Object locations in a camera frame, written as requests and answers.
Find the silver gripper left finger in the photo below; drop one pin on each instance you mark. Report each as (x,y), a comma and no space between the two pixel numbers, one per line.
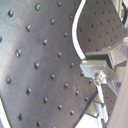
(95,112)

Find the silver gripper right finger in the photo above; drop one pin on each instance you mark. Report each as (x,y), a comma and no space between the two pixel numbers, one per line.
(105,66)

